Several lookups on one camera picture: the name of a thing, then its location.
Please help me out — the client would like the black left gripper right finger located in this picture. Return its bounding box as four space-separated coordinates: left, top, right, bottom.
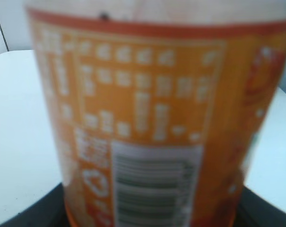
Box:
235 187 286 227

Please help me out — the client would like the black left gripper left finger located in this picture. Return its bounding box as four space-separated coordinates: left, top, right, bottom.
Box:
0 183 70 227

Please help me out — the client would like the orange soda plastic bottle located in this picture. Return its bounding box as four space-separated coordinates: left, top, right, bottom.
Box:
25 0 286 227

